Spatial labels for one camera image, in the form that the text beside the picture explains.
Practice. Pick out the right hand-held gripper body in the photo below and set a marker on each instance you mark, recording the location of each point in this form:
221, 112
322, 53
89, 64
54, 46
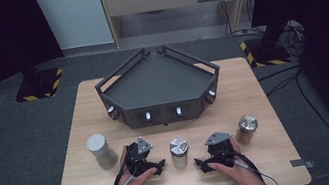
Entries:
221, 152

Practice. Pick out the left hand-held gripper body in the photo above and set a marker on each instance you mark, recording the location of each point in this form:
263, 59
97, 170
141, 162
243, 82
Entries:
137, 161

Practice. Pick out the silver-lidded jar pale contents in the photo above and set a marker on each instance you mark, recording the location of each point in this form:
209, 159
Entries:
179, 152

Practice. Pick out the silver-lidded jar brown contents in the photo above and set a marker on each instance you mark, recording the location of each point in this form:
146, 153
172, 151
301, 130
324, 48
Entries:
246, 129

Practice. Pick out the white-lidded spice jar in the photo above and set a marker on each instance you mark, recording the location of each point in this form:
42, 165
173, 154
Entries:
102, 152

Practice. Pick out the black corner rack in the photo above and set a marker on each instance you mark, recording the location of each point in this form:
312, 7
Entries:
157, 83

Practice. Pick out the person's right hand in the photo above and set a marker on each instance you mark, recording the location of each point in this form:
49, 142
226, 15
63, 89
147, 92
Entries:
242, 174

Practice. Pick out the grey tape strip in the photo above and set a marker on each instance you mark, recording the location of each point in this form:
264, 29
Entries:
301, 163

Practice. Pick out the black stand with striped base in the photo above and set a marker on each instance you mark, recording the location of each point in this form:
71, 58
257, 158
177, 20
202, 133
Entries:
39, 84
267, 51

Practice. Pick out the white panel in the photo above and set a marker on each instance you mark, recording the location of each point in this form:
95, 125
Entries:
75, 16

